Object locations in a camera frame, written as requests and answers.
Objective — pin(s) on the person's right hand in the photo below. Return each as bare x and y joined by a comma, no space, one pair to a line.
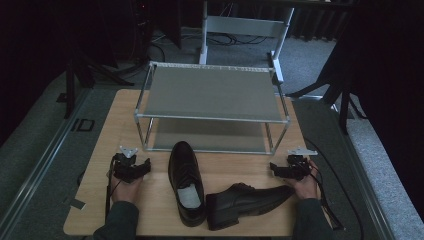
307,187

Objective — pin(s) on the person's left hand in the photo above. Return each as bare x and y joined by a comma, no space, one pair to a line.
126,190

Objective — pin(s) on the metal floor rail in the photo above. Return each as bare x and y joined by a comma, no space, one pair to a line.
40,163
363,173

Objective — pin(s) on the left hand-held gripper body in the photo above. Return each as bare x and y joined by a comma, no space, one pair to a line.
125,166

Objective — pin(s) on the grey tape strip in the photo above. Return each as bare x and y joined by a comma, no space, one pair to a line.
76,203

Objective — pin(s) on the grey two-tier shoe rack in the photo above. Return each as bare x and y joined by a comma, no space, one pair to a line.
213,95

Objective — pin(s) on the white metal stand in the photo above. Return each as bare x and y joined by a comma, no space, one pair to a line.
241,26

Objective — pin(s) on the black leather shoe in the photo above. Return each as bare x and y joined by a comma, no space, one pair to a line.
245,203
186,181

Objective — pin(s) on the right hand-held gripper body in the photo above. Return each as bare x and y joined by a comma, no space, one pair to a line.
297,168

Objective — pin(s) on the black tape rectangle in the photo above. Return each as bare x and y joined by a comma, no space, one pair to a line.
83,125

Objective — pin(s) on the black tripod stand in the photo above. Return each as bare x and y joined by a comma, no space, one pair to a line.
78,75
343,96

